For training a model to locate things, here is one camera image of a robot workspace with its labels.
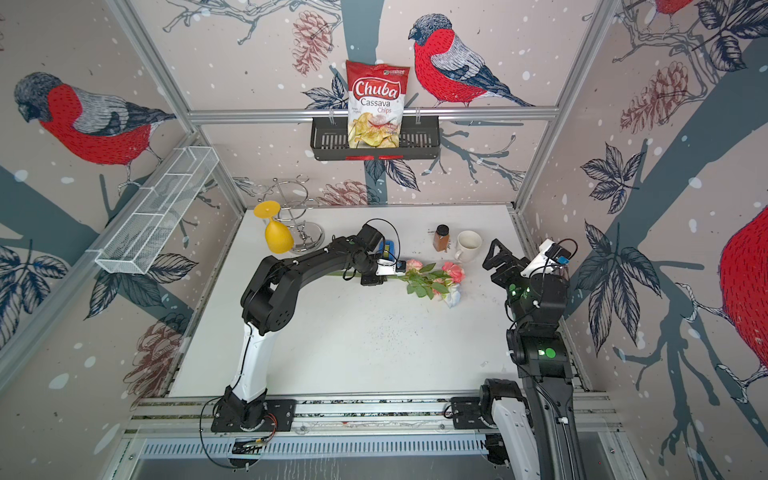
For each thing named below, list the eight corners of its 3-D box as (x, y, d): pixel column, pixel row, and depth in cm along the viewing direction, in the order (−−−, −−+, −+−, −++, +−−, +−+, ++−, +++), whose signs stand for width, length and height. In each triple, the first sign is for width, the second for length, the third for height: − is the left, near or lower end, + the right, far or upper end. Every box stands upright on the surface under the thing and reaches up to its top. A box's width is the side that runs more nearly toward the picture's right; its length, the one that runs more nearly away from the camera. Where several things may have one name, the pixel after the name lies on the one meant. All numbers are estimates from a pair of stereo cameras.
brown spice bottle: (434, 251, 109) (437, 233, 101) (433, 242, 112) (435, 224, 104) (447, 251, 109) (451, 233, 101) (446, 242, 112) (450, 224, 104)
